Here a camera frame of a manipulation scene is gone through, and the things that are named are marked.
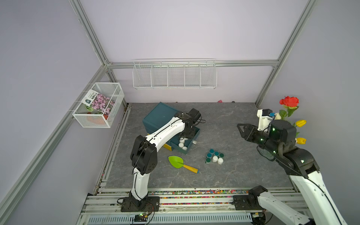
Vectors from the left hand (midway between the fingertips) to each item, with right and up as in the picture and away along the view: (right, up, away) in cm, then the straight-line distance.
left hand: (188, 136), depth 86 cm
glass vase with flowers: (+53, +19, -15) cm, 58 cm away
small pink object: (+29, +26, +38) cm, 54 cm away
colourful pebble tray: (+4, -33, -9) cm, 34 cm away
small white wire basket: (-54, +11, -13) cm, 56 cm away
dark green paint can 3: (+13, -16, +1) cm, 20 cm away
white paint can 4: (+17, -14, +1) cm, 22 cm away
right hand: (+24, +8, -22) cm, 33 cm away
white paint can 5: (+20, -16, +1) cm, 26 cm away
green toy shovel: (-7, -17, +3) cm, 19 cm away
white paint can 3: (-4, -3, +1) cm, 5 cm away
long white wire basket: (-9, +43, +14) cm, 46 cm away
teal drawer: (-8, -4, +1) cm, 9 cm away
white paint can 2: (-4, -5, -1) cm, 7 cm away
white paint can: (-2, -7, -3) cm, 8 cm away
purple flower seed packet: (-49, +20, -13) cm, 55 cm away
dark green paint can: (+16, -11, +6) cm, 20 cm away
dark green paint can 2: (+19, -12, +4) cm, 22 cm away
